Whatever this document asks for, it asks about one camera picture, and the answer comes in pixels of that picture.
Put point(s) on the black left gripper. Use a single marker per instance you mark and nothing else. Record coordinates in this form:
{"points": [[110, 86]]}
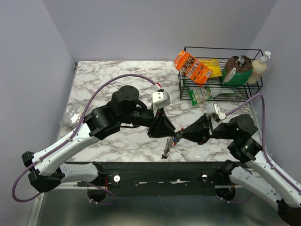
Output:
{"points": [[160, 126]]}

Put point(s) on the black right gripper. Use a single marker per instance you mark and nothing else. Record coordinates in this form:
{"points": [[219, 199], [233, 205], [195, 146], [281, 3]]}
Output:
{"points": [[200, 131]]}

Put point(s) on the blue tag small key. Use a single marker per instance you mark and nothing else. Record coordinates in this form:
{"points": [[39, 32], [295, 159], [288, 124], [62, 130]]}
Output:
{"points": [[176, 139]]}

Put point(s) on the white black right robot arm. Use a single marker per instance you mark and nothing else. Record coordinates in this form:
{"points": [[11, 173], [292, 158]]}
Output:
{"points": [[274, 186]]}

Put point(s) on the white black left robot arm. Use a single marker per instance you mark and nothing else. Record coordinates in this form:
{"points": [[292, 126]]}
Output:
{"points": [[48, 168]]}

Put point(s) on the green white snack packet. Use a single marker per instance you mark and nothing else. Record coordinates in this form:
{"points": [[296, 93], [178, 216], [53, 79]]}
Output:
{"points": [[201, 94]]}

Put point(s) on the orange snack box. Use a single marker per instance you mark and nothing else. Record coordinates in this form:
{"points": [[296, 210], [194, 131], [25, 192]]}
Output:
{"points": [[192, 68]]}

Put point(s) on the yellow chips bag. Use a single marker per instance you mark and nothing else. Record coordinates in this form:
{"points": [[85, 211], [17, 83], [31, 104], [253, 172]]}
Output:
{"points": [[214, 66]]}

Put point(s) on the green brown coffee bag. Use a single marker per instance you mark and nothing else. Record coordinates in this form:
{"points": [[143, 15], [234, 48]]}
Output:
{"points": [[237, 70]]}

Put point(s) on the white pump lotion bottle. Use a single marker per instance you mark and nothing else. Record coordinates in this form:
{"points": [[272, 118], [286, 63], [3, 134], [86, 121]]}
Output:
{"points": [[259, 67]]}

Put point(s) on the clear bag of foil items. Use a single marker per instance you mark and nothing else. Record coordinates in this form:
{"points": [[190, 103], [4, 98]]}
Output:
{"points": [[73, 115]]}

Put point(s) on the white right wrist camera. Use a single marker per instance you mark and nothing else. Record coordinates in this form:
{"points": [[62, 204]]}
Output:
{"points": [[214, 112]]}

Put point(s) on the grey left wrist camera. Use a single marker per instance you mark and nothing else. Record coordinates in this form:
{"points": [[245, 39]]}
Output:
{"points": [[160, 100]]}

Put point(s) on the black metal base rail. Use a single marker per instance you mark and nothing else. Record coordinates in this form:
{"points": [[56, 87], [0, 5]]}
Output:
{"points": [[164, 178]]}

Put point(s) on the black wire basket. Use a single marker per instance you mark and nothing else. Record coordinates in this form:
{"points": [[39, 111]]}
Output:
{"points": [[241, 93]]}

